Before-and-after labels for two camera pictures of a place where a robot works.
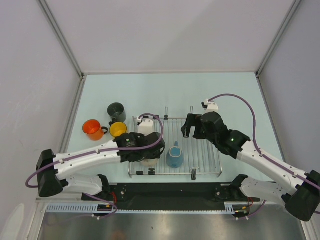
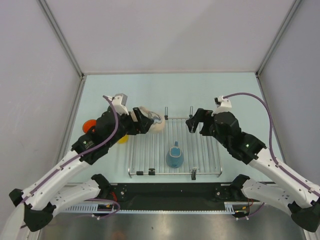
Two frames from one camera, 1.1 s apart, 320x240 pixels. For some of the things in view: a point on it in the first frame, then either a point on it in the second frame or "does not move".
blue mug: (175, 156) does not move
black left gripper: (155, 155) → (141, 125)
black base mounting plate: (177, 194) does not move
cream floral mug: (150, 162) → (159, 123)
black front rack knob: (151, 172) does not move
